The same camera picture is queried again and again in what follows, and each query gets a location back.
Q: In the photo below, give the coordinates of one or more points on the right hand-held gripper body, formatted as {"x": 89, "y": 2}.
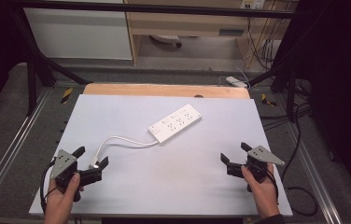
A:
{"x": 259, "y": 155}

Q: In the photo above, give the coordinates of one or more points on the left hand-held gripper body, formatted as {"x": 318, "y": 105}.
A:
{"x": 61, "y": 163}

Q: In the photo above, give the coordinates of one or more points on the white plug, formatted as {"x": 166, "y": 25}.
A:
{"x": 93, "y": 162}

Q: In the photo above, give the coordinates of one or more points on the person's left hand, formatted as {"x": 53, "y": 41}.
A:
{"x": 60, "y": 202}

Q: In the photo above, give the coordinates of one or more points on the person's right hand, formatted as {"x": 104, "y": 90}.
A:
{"x": 265, "y": 196}

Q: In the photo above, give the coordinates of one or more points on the small white floor power strip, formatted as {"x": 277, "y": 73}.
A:
{"x": 236, "y": 81}

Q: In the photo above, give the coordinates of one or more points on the black metal stand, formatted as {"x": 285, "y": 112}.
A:
{"x": 35, "y": 68}
{"x": 288, "y": 77}

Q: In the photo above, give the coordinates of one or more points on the wooden board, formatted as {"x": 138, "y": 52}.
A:
{"x": 164, "y": 91}

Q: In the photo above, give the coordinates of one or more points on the white cabinet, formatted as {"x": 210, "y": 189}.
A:
{"x": 77, "y": 34}

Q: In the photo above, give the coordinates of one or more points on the office chair base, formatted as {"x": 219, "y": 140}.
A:
{"x": 168, "y": 39}

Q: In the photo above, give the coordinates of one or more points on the wooden office desk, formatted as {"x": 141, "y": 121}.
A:
{"x": 189, "y": 21}

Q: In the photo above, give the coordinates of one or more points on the black metal crossbar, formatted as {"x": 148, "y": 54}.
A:
{"x": 151, "y": 8}

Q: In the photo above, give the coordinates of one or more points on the aluminium rail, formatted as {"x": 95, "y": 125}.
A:
{"x": 316, "y": 177}
{"x": 11, "y": 146}

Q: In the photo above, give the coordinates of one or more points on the white wall socket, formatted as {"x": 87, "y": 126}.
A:
{"x": 253, "y": 4}

